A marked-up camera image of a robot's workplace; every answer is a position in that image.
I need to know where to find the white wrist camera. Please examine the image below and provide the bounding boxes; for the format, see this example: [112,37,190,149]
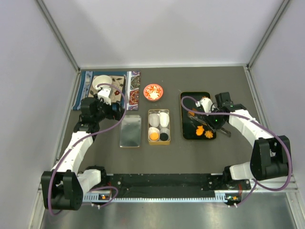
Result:
[195,98,215,113]
[96,85,112,105]

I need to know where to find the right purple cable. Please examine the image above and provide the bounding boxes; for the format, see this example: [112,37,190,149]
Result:
[181,95,293,208]

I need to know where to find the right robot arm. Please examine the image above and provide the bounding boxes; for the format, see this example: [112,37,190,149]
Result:
[199,92,292,191]

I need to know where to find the orange fish shaped cookie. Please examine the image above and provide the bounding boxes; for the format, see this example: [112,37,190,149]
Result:
[195,125,204,136]

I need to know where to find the blue patterned placemat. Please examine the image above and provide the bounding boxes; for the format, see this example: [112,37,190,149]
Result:
[72,71,141,111]

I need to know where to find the white paper cup bottom-left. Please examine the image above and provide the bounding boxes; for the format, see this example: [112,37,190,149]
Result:
[148,127,160,141]

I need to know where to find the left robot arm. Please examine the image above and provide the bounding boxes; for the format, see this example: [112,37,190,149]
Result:
[41,96,127,216]

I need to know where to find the red patterned small bowl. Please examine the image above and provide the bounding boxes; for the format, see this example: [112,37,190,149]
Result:
[143,83,163,102]

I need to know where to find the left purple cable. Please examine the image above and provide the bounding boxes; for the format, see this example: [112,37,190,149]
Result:
[47,82,128,216]

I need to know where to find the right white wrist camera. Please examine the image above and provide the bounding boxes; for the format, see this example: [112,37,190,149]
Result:
[195,98,215,113]

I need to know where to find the gold cookie tin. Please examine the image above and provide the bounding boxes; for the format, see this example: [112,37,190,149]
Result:
[148,109,171,145]

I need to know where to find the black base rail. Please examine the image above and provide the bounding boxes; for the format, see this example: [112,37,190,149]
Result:
[104,173,229,198]

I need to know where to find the white ceramic cup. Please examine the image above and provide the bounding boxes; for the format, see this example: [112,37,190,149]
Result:
[92,75,112,91]

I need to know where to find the purple cable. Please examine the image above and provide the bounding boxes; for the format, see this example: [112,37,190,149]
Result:
[181,95,293,208]
[47,82,128,216]

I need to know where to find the black rectangular tray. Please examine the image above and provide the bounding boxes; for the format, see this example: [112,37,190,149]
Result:
[181,98,217,140]

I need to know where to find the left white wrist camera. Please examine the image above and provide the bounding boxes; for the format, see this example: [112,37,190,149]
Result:
[96,85,112,105]

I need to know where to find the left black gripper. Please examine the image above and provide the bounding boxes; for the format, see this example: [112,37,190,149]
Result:
[94,94,125,122]

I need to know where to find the white paper cup top-right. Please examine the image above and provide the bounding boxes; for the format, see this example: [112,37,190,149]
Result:
[159,112,170,128]

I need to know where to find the floral square coaster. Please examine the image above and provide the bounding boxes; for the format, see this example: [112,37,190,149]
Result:
[88,75,125,103]

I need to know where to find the black sandwich cookie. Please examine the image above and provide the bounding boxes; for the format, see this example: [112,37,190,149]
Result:
[160,133,169,141]

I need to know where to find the white paper cup bottom-right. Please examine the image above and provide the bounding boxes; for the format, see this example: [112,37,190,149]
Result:
[160,128,170,141]

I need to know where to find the black serving tongs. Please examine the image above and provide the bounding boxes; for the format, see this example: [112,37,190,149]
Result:
[187,113,231,137]

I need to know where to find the white paper cup top-left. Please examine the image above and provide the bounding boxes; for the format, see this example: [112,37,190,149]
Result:
[149,114,160,128]

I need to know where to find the orange flower cookie bottom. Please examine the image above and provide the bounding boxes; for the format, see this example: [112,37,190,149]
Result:
[204,130,214,139]

